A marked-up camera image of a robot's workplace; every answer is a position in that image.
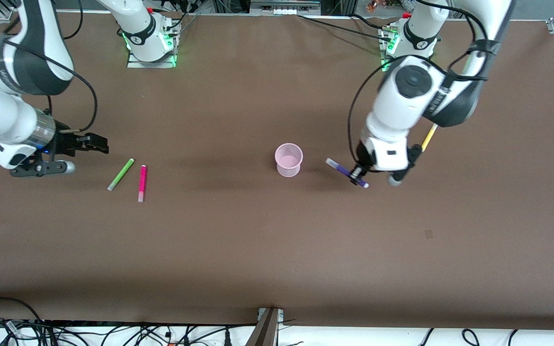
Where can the pink pen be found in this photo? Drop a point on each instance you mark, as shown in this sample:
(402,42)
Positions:
(142,183)

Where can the white power strip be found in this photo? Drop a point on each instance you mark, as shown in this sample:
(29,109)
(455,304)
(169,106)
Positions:
(284,6)

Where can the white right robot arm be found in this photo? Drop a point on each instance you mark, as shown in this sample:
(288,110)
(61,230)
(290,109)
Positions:
(12,96)

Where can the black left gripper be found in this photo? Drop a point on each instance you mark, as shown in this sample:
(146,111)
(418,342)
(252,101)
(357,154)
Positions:
(364,157)

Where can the pink plastic cup holder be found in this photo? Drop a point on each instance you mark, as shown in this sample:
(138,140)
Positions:
(288,161)

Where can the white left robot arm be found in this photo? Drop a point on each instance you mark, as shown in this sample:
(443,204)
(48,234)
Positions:
(416,101)

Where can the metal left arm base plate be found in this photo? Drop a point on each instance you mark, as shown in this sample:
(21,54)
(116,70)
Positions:
(386,50)

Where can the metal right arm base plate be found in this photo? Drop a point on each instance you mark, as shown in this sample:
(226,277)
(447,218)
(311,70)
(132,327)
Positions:
(152,62)

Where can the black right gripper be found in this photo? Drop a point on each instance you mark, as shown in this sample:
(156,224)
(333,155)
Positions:
(66,142)

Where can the green pen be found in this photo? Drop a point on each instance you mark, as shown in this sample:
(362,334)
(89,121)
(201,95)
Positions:
(120,174)

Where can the aluminium table frame bracket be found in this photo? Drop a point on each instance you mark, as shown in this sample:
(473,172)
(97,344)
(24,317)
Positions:
(266,327)

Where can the yellow pen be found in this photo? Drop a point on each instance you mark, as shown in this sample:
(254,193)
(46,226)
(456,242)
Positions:
(429,136)

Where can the purple pen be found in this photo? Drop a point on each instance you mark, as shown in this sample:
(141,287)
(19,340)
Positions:
(339,168)

